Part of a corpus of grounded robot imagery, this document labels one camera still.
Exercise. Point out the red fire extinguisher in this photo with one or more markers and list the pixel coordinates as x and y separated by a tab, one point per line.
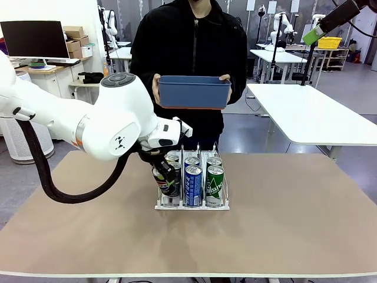
357	57

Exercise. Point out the blue plastic bin orange base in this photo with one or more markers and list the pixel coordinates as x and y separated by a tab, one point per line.
194	94

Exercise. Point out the black keyboard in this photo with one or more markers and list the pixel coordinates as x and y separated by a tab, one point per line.
63	62

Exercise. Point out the white lab table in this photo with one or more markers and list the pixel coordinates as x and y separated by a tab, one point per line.
279	56
122	54

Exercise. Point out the black Pepsi can lime accent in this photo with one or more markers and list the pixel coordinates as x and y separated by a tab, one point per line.
159	187

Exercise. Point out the white cylindrical air purifier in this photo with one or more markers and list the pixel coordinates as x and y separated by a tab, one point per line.
9	141

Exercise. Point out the small white box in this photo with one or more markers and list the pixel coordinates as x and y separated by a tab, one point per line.
87	51

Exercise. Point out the back left silver can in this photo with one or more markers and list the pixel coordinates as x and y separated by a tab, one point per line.
172	158

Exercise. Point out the orange drink bottle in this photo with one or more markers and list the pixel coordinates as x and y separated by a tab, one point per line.
106	70

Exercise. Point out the person's right forearm black sleeve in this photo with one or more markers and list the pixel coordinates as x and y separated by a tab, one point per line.
144	88

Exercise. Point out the black camera stand pole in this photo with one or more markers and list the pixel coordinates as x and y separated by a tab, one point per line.
275	59
308	67

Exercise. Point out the yellow plastic crate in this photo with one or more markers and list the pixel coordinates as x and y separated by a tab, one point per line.
331	43

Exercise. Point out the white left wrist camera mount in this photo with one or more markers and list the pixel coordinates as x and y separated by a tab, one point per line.
184	128

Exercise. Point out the black Pepsi can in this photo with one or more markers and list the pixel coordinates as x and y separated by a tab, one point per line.
178	172

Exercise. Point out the brown cardboard box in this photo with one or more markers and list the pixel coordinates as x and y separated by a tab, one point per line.
82	41
73	46
75	55
73	32

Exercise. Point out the black computer monitor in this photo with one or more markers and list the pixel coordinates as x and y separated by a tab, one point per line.
32	39

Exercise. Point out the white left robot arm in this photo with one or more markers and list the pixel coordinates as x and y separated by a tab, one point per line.
59	118

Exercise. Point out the white shelf rack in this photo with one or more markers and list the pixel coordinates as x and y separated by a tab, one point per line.
332	50

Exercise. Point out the person's left hand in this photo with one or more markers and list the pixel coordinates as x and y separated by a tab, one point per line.
225	77

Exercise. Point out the green Chilsung cider can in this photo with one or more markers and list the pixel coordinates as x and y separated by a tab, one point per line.
214	161
214	191

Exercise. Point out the blue Pocari Sweat can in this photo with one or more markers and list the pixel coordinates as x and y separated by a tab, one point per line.
193	188
192	161

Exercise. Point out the person's left forearm black sleeve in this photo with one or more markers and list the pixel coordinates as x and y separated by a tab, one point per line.
238	88

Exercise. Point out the green and blue bowl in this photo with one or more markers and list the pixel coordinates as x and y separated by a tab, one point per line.
37	65

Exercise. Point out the person's right hand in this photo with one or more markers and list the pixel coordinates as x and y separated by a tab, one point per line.
155	88

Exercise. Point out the black folded clothing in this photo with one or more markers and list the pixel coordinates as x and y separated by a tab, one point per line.
91	78

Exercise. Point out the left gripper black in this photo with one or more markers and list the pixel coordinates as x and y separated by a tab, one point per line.
156	160

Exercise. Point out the small white rolling table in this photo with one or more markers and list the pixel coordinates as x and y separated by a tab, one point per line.
85	85

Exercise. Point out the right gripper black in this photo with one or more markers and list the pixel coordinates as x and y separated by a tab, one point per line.
368	3

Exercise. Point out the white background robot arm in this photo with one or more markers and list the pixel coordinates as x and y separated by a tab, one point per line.
316	19
110	28
277	32

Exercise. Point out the white cabinet wooden top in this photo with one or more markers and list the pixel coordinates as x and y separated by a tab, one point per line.
59	82

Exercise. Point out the person in black jacket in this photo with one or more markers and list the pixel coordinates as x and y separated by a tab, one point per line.
206	44

